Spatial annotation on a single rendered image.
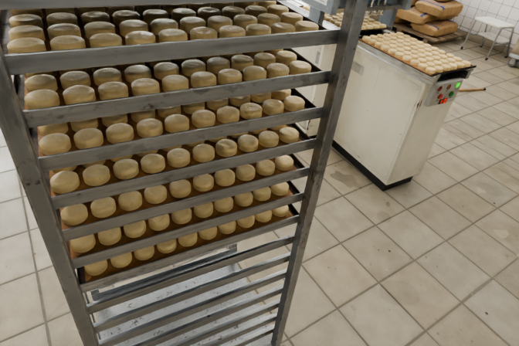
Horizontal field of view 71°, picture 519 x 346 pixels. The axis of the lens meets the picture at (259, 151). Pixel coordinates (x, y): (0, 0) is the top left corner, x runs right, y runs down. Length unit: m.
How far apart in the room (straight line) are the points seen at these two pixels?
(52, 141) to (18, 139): 0.11
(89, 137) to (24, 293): 1.48
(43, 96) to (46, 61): 0.10
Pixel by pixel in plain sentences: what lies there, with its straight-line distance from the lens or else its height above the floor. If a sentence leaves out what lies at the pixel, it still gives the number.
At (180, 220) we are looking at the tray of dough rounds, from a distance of 0.94.
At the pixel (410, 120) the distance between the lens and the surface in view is 2.37.
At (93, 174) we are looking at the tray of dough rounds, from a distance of 0.81.
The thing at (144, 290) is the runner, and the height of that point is 0.79.
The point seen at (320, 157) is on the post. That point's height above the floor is 1.12.
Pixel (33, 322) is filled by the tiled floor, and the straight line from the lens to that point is 2.05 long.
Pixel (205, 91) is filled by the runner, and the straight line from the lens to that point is 0.70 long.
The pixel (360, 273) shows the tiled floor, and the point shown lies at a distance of 2.17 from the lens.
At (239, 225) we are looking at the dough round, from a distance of 1.07.
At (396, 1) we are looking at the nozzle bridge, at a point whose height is 1.06.
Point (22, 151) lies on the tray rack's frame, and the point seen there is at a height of 1.28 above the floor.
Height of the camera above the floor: 1.65
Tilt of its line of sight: 36 degrees down
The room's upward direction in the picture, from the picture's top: 7 degrees clockwise
